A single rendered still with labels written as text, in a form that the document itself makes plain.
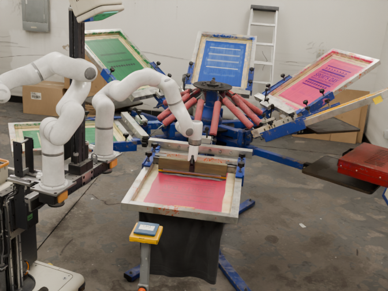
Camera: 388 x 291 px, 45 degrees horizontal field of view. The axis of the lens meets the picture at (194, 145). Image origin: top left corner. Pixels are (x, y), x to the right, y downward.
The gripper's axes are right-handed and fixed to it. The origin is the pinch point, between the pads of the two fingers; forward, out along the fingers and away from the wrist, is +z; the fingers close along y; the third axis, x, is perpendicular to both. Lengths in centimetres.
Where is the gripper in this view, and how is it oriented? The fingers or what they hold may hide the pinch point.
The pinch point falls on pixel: (192, 167)
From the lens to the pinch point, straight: 279.5
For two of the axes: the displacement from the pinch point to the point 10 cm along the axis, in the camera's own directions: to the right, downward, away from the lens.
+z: -0.8, 9.4, 3.3
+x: 9.9, 1.2, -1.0
